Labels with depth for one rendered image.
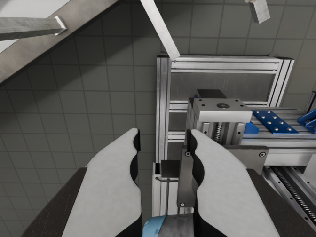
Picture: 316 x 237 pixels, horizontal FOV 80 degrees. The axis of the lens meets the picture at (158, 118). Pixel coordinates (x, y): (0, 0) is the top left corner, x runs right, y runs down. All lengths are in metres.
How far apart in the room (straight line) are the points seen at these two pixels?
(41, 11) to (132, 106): 0.93
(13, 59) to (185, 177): 0.74
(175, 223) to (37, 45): 0.73
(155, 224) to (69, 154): 1.62
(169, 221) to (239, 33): 1.33
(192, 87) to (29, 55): 0.90
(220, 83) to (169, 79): 0.35
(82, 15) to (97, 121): 1.08
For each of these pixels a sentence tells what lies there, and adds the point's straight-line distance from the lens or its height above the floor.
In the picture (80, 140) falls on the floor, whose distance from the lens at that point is 1.86.
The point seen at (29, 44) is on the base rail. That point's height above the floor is 0.70.
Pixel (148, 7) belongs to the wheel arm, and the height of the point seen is 0.84.
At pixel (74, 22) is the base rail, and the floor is 0.70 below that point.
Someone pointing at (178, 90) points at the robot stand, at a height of 0.21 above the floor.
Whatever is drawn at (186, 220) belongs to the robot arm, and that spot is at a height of 1.18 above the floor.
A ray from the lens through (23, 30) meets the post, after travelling 0.58.
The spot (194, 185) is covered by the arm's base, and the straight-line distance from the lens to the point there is 0.54.
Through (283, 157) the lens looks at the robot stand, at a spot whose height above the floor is 0.95.
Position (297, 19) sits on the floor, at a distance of 1.71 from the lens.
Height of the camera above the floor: 1.43
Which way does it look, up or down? 63 degrees down
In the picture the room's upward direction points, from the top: 179 degrees clockwise
